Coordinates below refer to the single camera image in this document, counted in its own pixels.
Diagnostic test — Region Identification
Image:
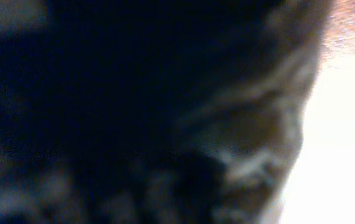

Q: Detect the blue white carton box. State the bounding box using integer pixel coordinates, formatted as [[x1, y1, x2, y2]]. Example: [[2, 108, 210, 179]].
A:
[[0, 0, 333, 224]]

